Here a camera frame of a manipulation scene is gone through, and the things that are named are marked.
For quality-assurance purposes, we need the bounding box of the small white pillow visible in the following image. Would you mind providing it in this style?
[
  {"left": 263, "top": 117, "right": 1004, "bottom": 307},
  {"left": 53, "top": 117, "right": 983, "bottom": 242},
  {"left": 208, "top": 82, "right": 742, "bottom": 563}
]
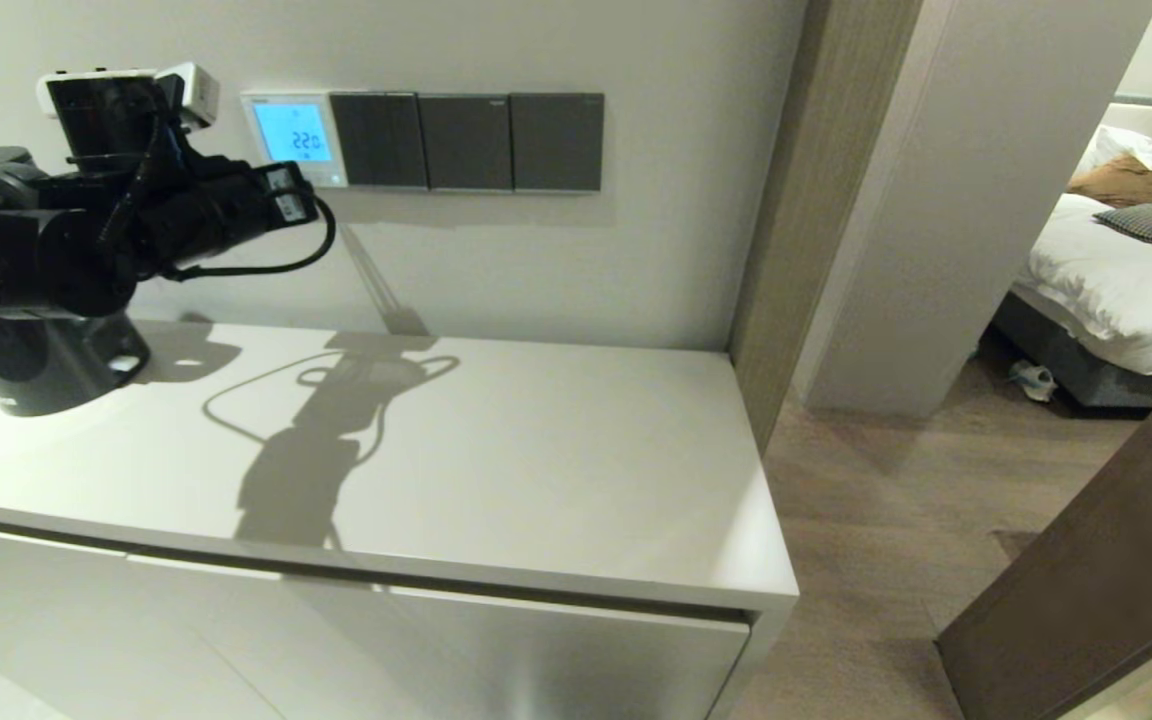
[{"left": 1076, "top": 125, "right": 1152, "bottom": 176}]

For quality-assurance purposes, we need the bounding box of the white bed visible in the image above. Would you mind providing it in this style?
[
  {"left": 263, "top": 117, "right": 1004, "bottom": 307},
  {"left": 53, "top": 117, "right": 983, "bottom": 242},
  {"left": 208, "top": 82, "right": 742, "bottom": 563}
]
[{"left": 1011, "top": 190, "right": 1152, "bottom": 379}]

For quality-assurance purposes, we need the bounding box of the white wall thermostat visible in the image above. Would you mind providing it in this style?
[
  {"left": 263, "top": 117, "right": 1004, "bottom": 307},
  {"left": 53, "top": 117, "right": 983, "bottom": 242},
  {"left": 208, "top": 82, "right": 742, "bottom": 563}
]
[{"left": 240, "top": 89, "right": 348, "bottom": 189}]

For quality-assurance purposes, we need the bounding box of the black looped cable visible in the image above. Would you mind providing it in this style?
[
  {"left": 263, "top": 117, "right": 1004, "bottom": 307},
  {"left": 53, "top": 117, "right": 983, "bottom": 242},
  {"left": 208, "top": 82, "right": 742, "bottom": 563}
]
[{"left": 160, "top": 192, "right": 338, "bottom": 281}]

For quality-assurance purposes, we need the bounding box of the black electric kettle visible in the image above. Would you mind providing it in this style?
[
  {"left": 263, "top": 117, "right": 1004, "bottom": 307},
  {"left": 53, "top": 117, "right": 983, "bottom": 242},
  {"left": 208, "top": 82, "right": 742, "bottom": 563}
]
[{"left": 0, "top": 147, "right": 150, "bottom": 417}]

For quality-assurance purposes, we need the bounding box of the dark grey switch panel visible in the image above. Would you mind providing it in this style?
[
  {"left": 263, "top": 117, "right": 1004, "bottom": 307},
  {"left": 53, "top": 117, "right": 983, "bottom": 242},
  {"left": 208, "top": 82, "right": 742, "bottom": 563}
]
[{"left": 328, "top": 91, "right": 428, "bottom": 189}]

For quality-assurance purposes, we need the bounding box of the dark brown wooden door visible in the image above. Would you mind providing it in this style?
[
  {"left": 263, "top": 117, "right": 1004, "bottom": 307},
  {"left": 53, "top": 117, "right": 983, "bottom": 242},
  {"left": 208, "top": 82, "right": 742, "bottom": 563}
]
[{"left": 936, "top": 340, "right": 1152, "bottom": 720}]

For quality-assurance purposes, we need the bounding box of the white slipper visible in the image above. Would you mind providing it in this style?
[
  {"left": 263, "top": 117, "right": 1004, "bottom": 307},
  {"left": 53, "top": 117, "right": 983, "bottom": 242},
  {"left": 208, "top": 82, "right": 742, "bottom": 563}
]
[{"left": 1009, "top": 360, "right": 1057, "bottom": 403}]

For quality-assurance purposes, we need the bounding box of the white cabinet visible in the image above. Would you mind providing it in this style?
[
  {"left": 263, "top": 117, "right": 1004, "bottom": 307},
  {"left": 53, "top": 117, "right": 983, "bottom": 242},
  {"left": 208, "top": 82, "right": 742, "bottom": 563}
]
[{"left": 0, "top": 320, "right": 800, "bottom": 720}]

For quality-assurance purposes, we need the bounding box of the wood grain door frame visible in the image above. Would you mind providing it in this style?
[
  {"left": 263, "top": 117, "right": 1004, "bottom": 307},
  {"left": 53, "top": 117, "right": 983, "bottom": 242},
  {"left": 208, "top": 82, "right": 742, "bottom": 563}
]
[{"left": 728, "top": 0, "right": 927, "bottom": 456}]

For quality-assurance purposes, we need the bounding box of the narrow white cabinet door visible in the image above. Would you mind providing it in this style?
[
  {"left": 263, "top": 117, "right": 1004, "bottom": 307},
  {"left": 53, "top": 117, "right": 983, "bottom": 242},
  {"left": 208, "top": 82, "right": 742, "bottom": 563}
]
[{"left": 0, "top": 518, "right": 287, "bottom": 720}]

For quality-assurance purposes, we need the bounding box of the black braided camera cable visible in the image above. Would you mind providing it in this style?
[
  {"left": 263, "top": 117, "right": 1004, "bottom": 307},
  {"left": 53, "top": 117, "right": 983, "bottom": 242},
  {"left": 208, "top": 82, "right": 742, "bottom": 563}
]
[{"left": 98, "top": 80, "right": 174, "bottom": 263}]

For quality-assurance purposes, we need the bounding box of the wide white cabinet door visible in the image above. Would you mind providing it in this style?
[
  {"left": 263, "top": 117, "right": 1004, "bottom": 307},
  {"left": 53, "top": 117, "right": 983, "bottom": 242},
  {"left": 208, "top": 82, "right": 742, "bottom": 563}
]
[{"left": 126, "top": 553, "right": 752, "bottom": 720}]

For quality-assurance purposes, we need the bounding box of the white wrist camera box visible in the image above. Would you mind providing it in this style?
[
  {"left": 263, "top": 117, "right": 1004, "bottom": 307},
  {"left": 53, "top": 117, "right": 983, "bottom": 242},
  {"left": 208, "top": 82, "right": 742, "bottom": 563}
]
[{"left": 156, "top": 63, "right": 220, "bottom": 131}]

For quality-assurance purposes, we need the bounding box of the brown cushion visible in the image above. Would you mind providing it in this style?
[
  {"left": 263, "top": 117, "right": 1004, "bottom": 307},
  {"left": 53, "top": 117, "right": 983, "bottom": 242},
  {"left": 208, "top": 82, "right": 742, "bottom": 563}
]
[{"left": 1068, "top": 152, "right": 1152, "bottom": 211}]

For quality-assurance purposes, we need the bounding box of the grey bed base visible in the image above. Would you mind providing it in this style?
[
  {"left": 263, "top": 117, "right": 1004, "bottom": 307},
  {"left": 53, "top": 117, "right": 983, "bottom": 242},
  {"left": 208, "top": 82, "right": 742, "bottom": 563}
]
[{"left": 991, "top": 295, "right": 1152, "bottom": 409}]

